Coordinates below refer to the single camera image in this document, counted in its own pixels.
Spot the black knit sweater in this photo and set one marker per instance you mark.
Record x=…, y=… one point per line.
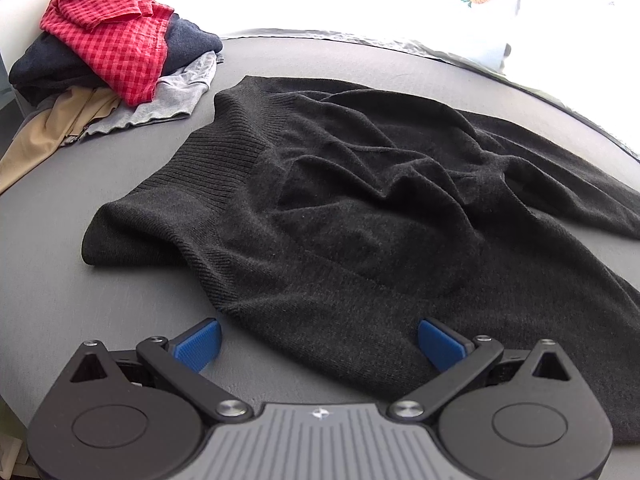
x=360, y=200

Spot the red checked shirt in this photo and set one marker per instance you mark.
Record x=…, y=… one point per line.
x=115, y=45

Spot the navy sweater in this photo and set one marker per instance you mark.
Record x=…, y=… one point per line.
x=192, y=40

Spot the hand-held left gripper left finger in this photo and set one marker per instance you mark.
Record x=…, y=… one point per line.
x=200, y=346

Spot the tan garment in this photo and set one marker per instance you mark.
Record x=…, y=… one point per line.
x=45, y=125

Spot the white printed sheet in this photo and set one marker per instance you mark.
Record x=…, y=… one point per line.
x=450, y=10

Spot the grey garment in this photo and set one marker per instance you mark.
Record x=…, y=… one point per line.
x=175, y=95

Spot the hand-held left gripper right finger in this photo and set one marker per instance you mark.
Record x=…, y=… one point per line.
x=440, y=346

